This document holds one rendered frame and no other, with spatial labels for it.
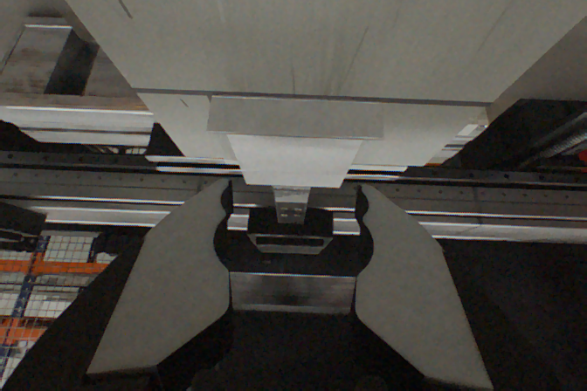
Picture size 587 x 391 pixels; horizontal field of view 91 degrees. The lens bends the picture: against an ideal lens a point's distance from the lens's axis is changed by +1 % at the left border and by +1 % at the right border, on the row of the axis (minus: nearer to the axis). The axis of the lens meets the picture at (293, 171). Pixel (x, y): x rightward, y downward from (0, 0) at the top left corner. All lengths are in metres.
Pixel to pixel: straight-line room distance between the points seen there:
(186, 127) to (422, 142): 0.15
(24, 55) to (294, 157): 0.24
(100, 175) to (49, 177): 0.08
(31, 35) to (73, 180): 0.30
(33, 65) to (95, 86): 0.06
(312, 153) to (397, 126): 0.06
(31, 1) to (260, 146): 0.24
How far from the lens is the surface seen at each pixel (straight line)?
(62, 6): 0.30
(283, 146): 0.19
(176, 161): 0.25
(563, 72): 0.42
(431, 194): 0.53
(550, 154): 0.66
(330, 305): 0.22
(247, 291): 0.22
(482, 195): 0.57
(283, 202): 0.31
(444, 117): 0.18
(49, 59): 0.32
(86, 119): 0.29
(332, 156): 0.21
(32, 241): 0.84
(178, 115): 0.18
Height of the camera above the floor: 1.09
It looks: 22 degrees down
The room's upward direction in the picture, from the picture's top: 178 degrees counter-clockwise
